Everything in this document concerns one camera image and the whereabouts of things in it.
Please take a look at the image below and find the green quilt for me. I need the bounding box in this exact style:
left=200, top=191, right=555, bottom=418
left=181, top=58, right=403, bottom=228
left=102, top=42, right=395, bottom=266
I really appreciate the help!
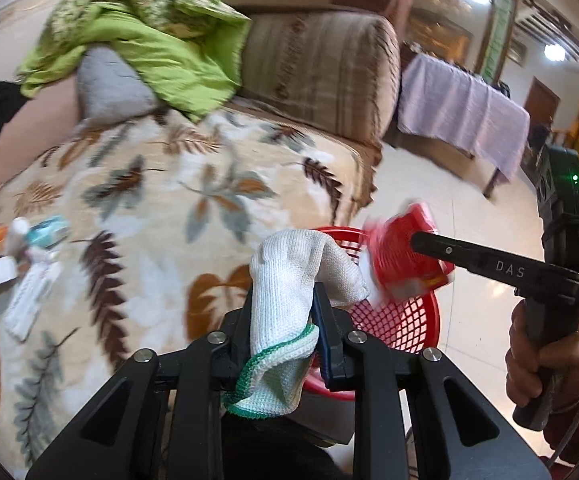
left=16, top=0, right=253, bottom=124

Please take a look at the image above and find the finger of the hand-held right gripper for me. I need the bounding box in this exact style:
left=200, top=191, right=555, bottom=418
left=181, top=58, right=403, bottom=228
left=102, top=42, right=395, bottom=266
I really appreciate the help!
left=410, top=230, right=579, bottom=295

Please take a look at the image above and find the red snack packet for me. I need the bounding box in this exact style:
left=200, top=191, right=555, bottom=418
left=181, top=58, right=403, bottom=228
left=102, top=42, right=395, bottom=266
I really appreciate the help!
left=364, top=202, right=456, bottom=306

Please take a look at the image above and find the grey quilted pillow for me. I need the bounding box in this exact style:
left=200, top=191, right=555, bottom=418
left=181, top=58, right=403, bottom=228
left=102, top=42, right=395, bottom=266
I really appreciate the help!
left=76, top=44, right=163, bottom=124

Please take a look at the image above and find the person's right hand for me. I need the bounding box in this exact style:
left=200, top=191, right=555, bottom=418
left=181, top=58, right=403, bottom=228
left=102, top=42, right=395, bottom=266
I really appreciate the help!
left=505, top=302, right=579, bottom=408

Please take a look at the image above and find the wooden door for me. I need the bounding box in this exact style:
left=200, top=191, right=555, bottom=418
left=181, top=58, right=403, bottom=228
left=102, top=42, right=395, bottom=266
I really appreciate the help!
left=523, top=77, right=561, bottom=134

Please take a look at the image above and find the teal tissue packet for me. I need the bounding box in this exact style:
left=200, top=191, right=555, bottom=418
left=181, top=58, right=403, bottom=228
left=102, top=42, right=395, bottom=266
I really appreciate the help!
left=26, top=215, right=70, bottom=252

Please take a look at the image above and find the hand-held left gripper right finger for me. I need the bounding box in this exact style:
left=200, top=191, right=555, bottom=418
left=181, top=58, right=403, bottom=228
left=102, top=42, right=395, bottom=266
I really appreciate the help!
left=312, top=282, right=553, bottom=480

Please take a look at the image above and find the leaf print blanket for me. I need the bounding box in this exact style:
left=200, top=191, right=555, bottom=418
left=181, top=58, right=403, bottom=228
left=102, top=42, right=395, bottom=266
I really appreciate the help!
left=0, top=105, right=381, bottom=467

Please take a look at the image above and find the small white bottle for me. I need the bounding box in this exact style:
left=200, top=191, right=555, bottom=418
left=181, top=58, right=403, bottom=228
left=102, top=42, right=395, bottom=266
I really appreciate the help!
left=6, top=217, right=30, bottom=257

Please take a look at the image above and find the white flat packet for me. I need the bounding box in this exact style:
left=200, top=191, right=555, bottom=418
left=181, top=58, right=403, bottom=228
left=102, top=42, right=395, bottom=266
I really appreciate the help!
left=3, top=260, right=63, bottom=342

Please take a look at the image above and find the white knitted glove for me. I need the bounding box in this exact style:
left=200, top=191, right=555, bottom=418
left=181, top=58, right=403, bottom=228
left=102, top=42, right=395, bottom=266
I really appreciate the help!
left=222, top=229, right=370, bottom=418

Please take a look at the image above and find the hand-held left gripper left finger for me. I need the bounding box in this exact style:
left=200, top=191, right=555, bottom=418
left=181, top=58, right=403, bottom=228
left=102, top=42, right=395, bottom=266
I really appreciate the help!
left=25, top=282, right=256, bottom=480

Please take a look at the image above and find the table with lilac cloth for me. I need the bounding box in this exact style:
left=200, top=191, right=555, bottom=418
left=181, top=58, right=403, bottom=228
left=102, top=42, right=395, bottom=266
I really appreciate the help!
left=397, top=54, right=531, bottom=187

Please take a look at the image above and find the red plastic mesh basket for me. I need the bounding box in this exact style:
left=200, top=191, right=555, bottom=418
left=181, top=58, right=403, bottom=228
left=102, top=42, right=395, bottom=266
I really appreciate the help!
left=303, top=227, right=441, bottom=401

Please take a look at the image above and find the brown striped sofa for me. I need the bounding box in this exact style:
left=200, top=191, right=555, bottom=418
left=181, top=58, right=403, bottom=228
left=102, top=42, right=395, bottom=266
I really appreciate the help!
left=0, top=0, right=415, bottom=211

